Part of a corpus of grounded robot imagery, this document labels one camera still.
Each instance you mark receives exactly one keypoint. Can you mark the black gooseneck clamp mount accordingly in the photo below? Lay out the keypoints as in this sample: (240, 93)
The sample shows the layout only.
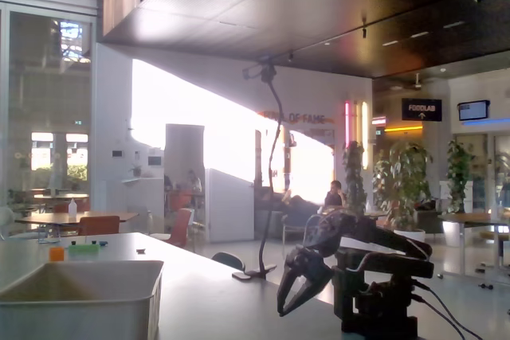
(266, 232)

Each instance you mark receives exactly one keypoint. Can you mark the tall narrow green plant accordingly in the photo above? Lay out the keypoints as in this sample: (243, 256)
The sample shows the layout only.
(354, 177)

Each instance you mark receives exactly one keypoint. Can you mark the orange chair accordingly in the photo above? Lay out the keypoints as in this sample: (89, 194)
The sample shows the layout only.
(99, 225)
(179, 228)
(61, 207)

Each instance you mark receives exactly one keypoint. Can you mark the small orange block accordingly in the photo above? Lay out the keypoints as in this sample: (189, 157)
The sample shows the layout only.
(56, 254)

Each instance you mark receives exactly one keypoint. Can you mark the small potted plant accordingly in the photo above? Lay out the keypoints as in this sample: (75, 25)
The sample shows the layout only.
(136, 170)

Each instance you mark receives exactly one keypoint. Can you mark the seated person in dark shirt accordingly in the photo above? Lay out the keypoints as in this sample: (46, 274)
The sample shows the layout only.
(334, 196)

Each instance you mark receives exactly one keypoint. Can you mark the green block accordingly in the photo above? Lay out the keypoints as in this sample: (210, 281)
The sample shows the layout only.
(83, 248)

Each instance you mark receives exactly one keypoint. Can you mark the grey metal frame chair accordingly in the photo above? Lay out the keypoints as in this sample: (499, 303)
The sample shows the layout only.
(293, 228)

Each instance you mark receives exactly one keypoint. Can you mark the white light tube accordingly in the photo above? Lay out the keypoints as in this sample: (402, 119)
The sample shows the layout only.
(365, 135)

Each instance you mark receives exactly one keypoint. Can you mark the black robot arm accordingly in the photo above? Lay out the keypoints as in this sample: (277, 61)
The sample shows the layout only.
(382, 236)

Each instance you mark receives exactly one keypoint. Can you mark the wall monitor screen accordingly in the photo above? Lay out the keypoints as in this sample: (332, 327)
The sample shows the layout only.
(473, 110)

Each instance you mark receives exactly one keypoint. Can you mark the large leafy green plant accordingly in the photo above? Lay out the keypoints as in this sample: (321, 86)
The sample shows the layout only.
(402, 184)

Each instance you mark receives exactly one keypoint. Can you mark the dark sofa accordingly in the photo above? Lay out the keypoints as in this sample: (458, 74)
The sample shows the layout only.
(271, 212)

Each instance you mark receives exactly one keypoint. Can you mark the white partition panel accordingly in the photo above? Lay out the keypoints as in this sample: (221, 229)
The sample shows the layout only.
(231, 208)

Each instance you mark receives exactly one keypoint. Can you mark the yellow light strip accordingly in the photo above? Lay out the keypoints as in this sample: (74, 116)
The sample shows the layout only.
(403, 128)

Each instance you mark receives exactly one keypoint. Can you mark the black foodlab sign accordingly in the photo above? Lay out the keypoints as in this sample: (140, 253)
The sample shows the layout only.
(421, 109)

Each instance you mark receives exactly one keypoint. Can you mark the clear plastic bottle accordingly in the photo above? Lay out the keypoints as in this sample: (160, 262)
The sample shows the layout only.
(72, 209)

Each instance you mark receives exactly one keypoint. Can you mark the slim leafy green plant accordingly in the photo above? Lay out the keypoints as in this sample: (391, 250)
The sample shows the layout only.
(458, 173)

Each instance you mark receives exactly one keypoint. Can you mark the white plastic bin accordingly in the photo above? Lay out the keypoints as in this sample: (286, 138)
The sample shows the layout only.
(79, 312)

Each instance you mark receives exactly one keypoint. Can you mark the pink neon tube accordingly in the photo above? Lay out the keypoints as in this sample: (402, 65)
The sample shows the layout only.
(346, 125)

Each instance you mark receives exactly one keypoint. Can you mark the wooden table with metal legs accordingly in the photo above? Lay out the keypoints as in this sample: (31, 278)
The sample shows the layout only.
(474, 218)

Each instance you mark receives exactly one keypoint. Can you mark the person in light shirt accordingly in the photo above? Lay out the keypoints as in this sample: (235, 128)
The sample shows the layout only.
(194, 182)

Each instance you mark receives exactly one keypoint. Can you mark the dark green perforated chair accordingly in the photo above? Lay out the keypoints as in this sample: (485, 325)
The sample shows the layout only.
(228, 259)

